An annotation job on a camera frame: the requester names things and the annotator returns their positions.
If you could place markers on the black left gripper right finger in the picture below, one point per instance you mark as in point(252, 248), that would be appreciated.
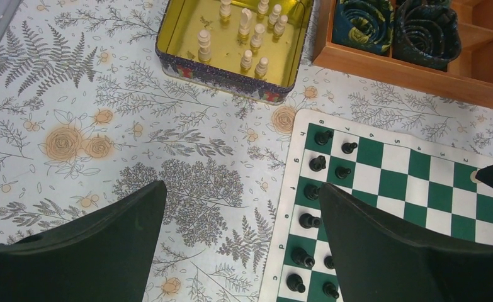
point(381, 257)

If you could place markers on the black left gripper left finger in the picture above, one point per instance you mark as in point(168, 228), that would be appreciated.
point(102, 256)

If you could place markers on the green white chess board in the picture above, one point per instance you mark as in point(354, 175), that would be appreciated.
point(428, 184)

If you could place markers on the black chess piece h8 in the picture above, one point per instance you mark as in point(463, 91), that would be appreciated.
point(323, 137)

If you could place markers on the black pawn d7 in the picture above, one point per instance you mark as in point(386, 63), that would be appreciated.
point(328, 262)

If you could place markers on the black pawn c7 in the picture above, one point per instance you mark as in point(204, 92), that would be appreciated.
point(330, 290)

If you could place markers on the black piece d8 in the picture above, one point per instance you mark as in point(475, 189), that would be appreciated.
point(301, 257)

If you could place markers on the black piece e8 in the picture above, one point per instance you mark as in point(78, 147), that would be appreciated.
point(308, 221)

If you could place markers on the black piece c8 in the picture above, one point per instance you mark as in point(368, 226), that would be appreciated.
point(294, 283)

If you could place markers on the black pawn g7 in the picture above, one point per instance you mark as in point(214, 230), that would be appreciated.
point(342, 172)

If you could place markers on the black bishop f8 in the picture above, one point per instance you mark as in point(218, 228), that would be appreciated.
point(311, 192)

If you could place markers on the black knight g8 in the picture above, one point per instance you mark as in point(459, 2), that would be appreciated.
point(318, 163)

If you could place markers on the black pawn h7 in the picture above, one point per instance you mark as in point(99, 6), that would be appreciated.
point(349, 147)

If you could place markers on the orange wooden compartment tray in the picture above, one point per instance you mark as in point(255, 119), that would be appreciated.
point(469, 78)

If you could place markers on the floral table mat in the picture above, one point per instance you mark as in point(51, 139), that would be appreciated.
point(87, 115)

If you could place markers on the rolled dark tie middle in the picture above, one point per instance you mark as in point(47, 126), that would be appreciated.
point(426, 34)

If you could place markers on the rolled dark tie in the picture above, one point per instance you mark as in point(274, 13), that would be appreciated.
point(426, 34)
point(366, 25)

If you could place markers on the rolled dark tie left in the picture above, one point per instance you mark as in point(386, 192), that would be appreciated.
point(366, 25)

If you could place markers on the left gold tin box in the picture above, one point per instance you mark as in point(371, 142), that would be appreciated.
point(177, 47)

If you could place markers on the cream piece in tin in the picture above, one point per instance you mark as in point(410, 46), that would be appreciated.
point(225, 9)
point(262, 7)

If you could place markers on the cream knight in tin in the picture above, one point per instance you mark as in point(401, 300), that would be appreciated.
point(245, 23)

